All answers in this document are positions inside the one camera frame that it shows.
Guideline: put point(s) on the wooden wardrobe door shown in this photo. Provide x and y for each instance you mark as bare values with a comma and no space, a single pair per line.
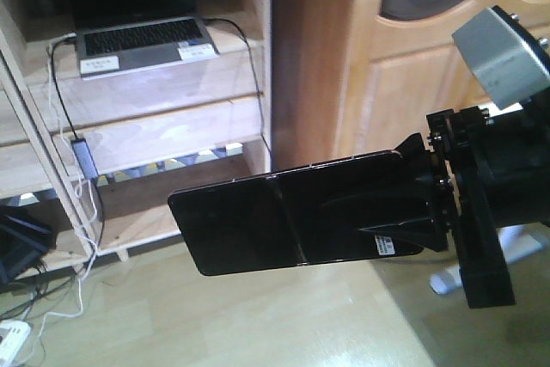
400,64

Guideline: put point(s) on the white paper label right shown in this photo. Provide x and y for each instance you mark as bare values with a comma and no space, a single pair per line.
197,52

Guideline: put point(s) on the white paper label left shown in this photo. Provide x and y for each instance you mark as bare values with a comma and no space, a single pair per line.
101,64

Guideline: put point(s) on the black box on floor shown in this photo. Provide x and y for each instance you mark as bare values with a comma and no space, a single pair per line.
24,241

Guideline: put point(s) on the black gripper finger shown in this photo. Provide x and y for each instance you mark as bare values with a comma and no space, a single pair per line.
411,147
411,222

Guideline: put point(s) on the white paper label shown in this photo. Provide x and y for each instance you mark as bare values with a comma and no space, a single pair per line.
101,64
197,52

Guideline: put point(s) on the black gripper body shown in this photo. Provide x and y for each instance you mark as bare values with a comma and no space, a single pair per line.
500,165

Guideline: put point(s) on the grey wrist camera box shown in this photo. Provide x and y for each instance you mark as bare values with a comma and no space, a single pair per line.
508,62

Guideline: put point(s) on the grey usb hub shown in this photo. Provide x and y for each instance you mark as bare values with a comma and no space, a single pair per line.
84,158

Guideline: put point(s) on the silver laptop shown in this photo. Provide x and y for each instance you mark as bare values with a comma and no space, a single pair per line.
144,34

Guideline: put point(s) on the black foldable smartphone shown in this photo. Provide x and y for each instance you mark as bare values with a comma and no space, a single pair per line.
304,216

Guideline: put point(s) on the white power strip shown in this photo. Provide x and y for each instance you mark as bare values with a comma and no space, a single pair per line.
14,333

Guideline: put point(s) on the wooden desk shelf unit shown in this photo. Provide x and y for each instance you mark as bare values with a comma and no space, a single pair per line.
129,121

